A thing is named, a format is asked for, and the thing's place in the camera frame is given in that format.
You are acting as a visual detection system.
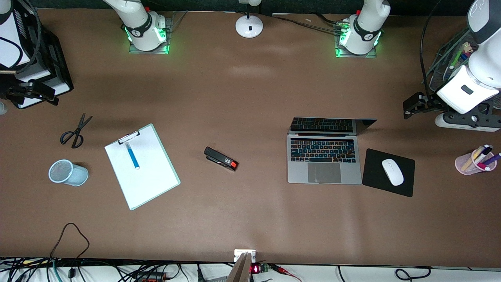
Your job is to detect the wooden beam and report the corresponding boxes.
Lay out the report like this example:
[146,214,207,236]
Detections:
[226,252,252,282]

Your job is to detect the purple marker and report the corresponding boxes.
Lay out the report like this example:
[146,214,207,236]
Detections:
[482,152,501,168]

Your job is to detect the pink mesh pen cup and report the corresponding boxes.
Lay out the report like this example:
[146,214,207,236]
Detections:
[454,148,497,175]

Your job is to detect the small white box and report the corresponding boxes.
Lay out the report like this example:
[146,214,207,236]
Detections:
[234,249,256,262]

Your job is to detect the black looped cable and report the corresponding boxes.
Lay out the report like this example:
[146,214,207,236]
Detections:
[49,222,90,279]

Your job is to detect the black scissors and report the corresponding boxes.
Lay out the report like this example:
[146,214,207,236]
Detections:
[60,113,93,149]

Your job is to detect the wire mesh desk organizer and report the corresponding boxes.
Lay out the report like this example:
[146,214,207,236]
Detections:
[429,29,484,92]

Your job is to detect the green pen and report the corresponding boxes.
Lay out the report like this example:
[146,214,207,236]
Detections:
[449,46,467,70]

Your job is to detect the black stapler with red tip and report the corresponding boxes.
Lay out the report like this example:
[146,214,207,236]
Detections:
[204,146,239,172]

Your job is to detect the white computer mouse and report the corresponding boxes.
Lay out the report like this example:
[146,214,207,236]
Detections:
[382,158,404,186]

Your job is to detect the thin black table cable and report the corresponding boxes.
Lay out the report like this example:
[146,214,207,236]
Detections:
[270,14,345,34]

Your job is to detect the blue mesh pen cup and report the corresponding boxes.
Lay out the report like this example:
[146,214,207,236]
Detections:
[48,159,89,187]

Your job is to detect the black and white marker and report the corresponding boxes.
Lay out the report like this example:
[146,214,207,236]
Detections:
[475,144,494,164]

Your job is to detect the white clipboard with mint edge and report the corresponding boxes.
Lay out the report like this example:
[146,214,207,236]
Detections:
[104,123,181,211]

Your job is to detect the black stacked document tray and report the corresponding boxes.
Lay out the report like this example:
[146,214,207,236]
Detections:
[0,8,74,109]

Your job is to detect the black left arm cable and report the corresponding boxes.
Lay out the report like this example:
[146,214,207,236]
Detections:
[420,0,445,94]

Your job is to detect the white round lamp base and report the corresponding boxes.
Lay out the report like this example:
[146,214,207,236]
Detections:
[235,0,264,39]

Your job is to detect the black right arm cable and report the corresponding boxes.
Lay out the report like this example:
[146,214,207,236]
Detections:
[0,0,43,73]

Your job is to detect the black mouse pad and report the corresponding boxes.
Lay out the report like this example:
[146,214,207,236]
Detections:
[362,148,416,198]

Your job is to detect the black coiled cable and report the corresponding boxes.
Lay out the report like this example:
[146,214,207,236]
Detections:
[395,266,432,282]

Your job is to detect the orange and black power strip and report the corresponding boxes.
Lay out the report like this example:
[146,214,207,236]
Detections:
[131,271,168,282]

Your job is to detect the blue marker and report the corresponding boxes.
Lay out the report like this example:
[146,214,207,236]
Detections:
[125,143,141,170]

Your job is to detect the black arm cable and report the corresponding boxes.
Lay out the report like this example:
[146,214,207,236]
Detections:
[0,0,43,73]
[420,0,445,94]

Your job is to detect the silver laptop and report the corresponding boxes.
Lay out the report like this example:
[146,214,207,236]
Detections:
[287,117,378,185]

